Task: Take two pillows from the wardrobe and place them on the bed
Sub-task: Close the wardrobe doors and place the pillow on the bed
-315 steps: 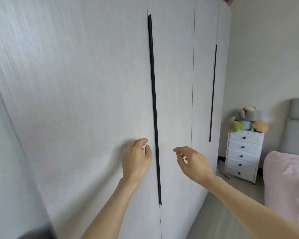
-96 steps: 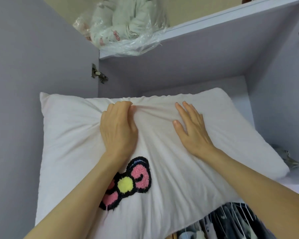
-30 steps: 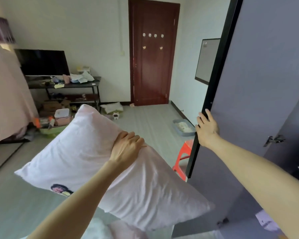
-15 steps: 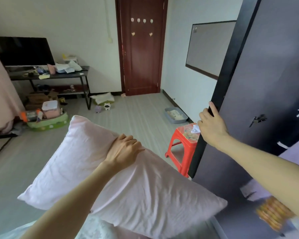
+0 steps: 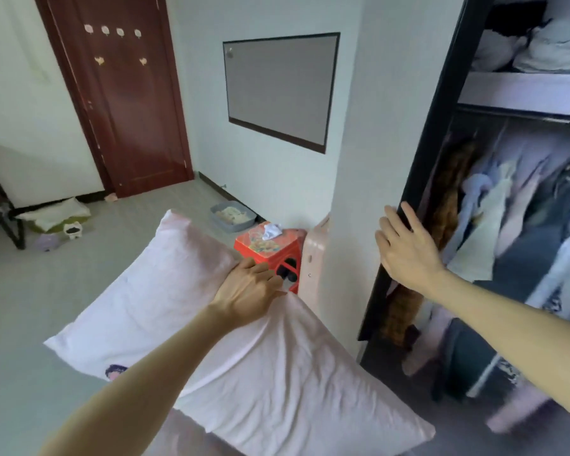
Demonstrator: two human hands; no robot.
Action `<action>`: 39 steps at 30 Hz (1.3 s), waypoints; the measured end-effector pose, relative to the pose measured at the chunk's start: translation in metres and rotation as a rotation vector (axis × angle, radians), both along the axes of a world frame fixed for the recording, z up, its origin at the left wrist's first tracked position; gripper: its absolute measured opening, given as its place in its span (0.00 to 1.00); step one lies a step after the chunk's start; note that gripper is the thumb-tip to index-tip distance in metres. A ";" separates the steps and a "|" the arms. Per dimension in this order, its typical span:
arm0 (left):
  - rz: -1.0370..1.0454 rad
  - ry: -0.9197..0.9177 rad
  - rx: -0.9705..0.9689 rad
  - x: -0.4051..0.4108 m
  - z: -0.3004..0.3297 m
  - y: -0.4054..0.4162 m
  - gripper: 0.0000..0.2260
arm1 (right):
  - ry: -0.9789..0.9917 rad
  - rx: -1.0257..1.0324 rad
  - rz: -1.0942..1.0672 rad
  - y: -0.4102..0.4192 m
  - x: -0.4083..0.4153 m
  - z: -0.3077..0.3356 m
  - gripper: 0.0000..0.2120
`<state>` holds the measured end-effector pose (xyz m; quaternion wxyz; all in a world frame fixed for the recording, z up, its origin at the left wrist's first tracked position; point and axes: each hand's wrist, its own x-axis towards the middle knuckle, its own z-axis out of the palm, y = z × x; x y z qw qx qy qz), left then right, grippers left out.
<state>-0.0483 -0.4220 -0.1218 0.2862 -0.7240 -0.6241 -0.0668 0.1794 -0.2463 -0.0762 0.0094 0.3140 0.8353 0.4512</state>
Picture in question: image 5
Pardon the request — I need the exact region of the person's right hand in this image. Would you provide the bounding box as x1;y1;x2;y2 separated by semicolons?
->
374;201;448;296

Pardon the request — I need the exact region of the person's left hand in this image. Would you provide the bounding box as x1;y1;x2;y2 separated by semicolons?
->
212;257;288;327

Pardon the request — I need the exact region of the pale pink pillow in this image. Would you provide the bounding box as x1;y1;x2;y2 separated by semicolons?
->
44;209;436;456

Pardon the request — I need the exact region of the black wardrobe sliding door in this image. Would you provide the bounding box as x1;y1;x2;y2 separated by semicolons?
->
358;0;497;343

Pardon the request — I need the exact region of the person's right forearm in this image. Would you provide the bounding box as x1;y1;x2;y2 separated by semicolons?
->
427;269;570;429

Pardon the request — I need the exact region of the person's left forearm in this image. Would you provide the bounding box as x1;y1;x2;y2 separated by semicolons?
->
37;302;250;456

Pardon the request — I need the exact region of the red plastic stool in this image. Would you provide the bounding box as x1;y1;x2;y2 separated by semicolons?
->
234;222;308;295

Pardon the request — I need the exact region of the brown plaid hanging garment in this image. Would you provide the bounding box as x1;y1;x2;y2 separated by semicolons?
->
379;137;481;348

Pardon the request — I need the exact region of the pink bedside cabinet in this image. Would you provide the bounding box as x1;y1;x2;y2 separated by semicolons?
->
297;213;331;319

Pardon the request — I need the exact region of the grey litter tray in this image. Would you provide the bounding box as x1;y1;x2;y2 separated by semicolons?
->
209;200;257;233

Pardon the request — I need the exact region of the row of hanging clothes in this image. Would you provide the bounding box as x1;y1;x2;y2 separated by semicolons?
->
403;122;570;435

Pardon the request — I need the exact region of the white wardrobe shelf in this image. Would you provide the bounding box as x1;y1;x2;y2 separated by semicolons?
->
458;71;570;120

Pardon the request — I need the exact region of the folded grey bedding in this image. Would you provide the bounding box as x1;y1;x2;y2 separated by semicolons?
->
470;28;529;73

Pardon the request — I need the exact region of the folded white blanket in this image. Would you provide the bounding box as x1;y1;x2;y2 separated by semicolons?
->
513;18;570;74

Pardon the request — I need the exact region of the folded dark garment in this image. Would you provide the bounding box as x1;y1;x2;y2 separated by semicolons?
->
484;0;550;38

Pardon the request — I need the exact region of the green and white pet bed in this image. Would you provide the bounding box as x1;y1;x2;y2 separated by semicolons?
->
16;197;92;234

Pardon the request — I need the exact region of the pale purple bowl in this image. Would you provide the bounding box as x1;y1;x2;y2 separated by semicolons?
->
34;232;63;253

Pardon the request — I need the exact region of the dark red wooden door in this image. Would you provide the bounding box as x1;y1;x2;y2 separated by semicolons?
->
32;0;194;199

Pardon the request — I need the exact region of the group of small door hooks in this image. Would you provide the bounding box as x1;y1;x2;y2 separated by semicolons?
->
84;23;149;67

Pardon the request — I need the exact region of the metal clothes rail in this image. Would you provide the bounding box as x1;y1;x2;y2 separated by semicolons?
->
456;105;570;127

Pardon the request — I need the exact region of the grey board with dark frame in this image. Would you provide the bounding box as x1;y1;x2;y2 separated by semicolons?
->
222;32;341;155

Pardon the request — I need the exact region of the black metal frame table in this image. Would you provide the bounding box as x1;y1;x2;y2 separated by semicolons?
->
0;142;27;250

